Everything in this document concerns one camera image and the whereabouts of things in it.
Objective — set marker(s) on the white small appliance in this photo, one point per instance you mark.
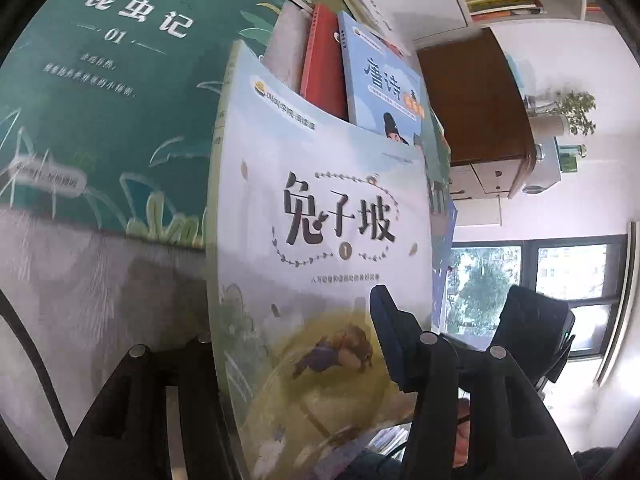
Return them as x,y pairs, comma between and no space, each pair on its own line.
545,170

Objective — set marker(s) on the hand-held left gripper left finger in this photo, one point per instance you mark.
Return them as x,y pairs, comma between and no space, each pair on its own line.
190,365

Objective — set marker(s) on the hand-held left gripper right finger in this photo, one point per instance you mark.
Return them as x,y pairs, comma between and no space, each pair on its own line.
397,350

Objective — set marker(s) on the red cover book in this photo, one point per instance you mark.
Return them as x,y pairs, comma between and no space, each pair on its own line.
322,70

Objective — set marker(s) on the dark framed window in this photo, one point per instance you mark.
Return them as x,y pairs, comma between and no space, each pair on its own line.
565,265

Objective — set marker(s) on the light blue cover book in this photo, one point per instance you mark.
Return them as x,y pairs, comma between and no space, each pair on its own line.
380,70

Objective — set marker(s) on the pale rabbit field cover book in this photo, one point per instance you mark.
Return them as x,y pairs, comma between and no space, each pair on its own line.
310,270

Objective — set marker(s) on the potted plant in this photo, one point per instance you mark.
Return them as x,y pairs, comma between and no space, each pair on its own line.
575,110

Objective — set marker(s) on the brown wooden cabinet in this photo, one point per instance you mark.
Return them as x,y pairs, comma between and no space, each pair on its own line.
475,105

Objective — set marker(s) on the teal cover book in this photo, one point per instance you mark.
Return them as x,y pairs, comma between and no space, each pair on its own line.
100,110

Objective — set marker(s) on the light blue box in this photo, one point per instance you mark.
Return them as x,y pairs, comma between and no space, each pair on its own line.
515,72

